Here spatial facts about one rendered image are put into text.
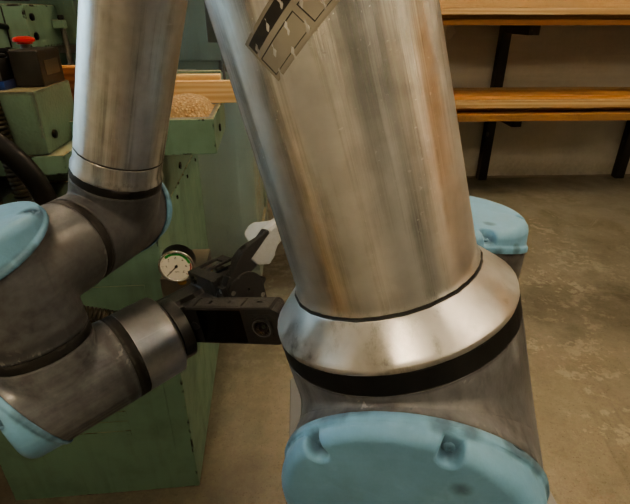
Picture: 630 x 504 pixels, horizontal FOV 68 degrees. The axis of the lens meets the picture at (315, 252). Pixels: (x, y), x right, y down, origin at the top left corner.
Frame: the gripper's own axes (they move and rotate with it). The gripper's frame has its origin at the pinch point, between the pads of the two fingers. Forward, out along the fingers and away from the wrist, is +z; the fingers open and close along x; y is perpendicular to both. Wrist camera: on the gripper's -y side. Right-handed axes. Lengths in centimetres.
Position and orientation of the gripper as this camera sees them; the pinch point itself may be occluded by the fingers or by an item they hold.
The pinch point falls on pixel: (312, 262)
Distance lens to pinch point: 61.5
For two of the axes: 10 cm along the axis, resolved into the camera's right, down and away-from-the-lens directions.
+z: 7.2, -3.9, 5.8
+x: 1.8, 9.0, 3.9
